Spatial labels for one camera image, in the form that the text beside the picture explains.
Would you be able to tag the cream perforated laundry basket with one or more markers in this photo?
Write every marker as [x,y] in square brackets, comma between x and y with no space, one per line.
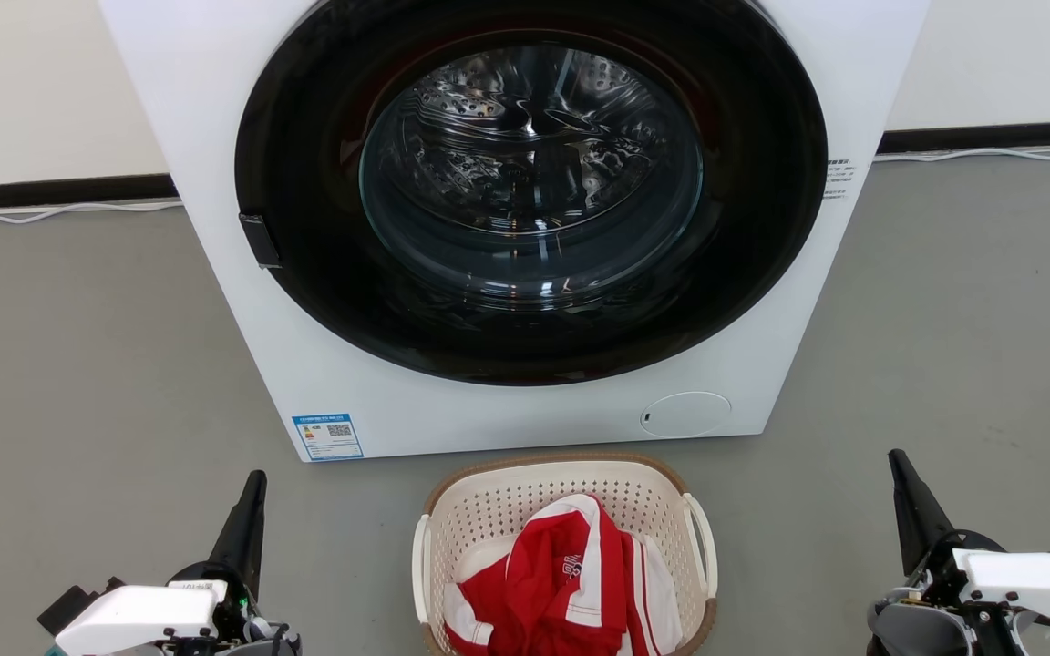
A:
[488,510]

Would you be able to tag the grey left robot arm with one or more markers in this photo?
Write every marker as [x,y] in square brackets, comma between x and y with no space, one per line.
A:
[261,643]

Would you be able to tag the small printed text sticker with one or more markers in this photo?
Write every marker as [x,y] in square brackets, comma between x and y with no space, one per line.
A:
[839,178]

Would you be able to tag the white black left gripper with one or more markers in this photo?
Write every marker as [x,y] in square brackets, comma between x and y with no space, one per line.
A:
[138,620]

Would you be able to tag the white front-load washing machine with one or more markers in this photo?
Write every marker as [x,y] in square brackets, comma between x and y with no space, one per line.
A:
[206,100]

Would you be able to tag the red and white shirt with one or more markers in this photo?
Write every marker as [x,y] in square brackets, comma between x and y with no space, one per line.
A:
[561,597]

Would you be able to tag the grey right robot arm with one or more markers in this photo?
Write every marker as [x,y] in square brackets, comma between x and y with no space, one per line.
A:
[908,633]

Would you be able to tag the black round washer door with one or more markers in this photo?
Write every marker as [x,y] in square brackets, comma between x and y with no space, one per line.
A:
[306,228]

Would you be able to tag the steel washing drum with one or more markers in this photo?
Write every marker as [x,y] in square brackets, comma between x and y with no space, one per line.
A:
[525,164]

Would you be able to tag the black left wrist block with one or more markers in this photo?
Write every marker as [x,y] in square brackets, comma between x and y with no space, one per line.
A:
[65,609]

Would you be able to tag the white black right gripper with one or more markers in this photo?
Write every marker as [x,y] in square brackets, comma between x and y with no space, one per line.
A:
[1026,579]

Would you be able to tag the round white filter cover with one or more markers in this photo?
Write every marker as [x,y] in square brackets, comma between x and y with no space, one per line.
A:
[685,415]

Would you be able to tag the blue energy label sticker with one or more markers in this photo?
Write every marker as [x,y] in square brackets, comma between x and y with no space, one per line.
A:
[327,437]

